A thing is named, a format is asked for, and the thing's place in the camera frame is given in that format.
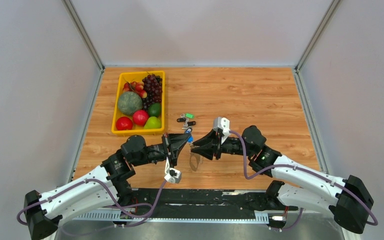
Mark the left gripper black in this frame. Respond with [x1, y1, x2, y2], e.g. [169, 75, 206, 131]
[131, 132, 191, 168]

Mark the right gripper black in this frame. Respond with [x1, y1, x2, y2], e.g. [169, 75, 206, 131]
[190, 129, 254, 161]

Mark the clear keyring holder with rings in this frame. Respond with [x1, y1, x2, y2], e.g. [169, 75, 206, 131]
[189, 152, 204, 172]

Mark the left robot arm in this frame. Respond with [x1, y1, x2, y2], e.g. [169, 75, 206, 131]
[16, 132, 191, 240]

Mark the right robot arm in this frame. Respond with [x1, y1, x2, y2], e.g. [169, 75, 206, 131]
[191, 125, 379, 234]

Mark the green key tag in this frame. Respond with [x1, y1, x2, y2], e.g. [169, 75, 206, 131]
[185, 113, 195, 119]

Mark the yellow green fruit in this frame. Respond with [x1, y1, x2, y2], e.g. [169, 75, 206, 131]
[143, 116, 162, 130]

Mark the green lime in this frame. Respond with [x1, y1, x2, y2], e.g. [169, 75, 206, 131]
[147, 102, 162, 118]

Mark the red apple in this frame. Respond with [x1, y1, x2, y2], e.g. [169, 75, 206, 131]
[132, 110, 149, 127]

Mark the red tomato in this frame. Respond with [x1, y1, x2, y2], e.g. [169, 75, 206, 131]
[115, 116, 133, 131]

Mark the green melon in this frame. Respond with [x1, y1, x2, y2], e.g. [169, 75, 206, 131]
[117, 91, 143, 116]

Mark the purple grape bunch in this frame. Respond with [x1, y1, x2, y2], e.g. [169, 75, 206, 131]
[142, 73, 163, 111]

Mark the red peaches cluster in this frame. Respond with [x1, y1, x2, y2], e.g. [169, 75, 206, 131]
[122, 81, 148, 99]

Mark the yellow plastic bin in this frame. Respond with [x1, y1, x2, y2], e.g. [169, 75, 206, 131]
[111, 70, 166, 136]

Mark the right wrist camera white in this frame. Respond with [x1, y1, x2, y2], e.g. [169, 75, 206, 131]
[212, 116, 231, 144]

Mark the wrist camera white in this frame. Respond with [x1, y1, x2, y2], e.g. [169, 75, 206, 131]
[164, 157, 182, 184]
[212, 116, 231, 144]

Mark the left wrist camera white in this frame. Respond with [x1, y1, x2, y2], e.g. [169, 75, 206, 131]
[164, 157, 182, 184]

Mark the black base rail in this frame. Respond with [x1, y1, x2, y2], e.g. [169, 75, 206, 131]
[115, 188, 286, 220]

